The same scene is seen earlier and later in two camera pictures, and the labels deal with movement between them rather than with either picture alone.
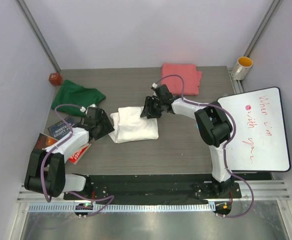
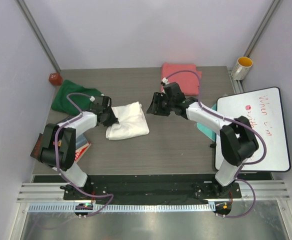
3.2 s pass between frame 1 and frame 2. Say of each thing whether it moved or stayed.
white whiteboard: stayed
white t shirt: moved
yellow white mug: stayed
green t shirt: stayed
